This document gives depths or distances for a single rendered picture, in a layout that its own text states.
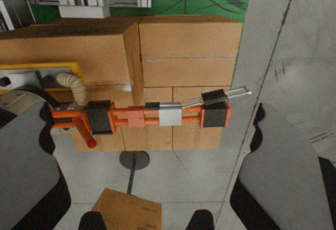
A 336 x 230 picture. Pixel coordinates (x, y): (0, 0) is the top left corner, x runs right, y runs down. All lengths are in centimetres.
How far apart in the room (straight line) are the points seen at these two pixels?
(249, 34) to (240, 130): 111
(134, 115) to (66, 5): 40
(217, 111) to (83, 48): 54
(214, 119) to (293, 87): 176
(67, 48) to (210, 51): 77
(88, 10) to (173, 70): 65
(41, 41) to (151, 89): 67
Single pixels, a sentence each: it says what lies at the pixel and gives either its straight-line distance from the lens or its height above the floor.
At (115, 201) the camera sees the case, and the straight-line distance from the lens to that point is 186.
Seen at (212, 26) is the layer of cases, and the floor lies 54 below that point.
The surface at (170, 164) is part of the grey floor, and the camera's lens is 255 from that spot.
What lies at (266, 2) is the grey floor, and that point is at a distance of 183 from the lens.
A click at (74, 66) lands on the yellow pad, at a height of 107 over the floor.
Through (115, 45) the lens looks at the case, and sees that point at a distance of 72.
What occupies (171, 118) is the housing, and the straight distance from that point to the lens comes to 54.
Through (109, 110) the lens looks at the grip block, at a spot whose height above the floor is 120.
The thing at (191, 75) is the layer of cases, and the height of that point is 54.
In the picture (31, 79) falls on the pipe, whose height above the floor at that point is 110.
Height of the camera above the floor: 163
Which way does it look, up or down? 59 degrees down
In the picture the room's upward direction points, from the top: 177 degrees clockwise
